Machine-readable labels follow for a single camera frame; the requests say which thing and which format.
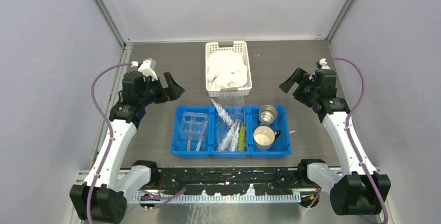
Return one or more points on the green toothpaste tube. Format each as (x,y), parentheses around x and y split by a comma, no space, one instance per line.
(241,139)

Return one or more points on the aluminium frame extrusion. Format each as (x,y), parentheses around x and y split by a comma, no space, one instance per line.
(155,198)

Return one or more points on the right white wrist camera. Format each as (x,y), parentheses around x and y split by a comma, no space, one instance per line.
(322,64)

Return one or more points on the white plastic basket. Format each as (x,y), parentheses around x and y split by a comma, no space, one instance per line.
(238,47)

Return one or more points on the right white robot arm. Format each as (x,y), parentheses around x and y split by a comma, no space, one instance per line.
(359,189)

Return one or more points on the white-inside mug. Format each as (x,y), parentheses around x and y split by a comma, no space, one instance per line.
(264,137)

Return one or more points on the white toothpaste tube red cap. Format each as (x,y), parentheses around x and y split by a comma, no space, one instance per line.
(223,114)

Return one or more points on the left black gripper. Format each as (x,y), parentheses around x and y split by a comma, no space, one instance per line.
(173,92)

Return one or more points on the white cloth in basket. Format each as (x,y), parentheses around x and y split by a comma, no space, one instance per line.
(226,69)

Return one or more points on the white toothpaste tube orange cap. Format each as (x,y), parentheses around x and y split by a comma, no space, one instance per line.
(235,137)

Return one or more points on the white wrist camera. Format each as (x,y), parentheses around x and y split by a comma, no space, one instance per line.
(147,69)
(322,64)

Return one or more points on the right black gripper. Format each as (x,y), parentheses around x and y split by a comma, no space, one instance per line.
(297,77)

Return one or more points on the clear acrylic toothbrush holder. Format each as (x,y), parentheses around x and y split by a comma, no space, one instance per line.
(193,126)

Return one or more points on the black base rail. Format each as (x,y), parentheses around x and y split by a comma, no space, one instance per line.
(228,177)

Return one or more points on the white toothpaste tube teal cap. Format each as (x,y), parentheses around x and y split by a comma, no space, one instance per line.
(225,143)

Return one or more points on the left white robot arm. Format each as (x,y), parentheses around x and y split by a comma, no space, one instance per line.
(102,196)

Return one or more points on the blue three-compartment bin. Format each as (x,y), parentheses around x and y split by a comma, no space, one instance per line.
(187,149)

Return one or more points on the steel cup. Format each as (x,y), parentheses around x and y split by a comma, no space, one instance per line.
(267,115)

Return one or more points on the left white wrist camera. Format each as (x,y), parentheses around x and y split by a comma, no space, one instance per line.
(147,69)

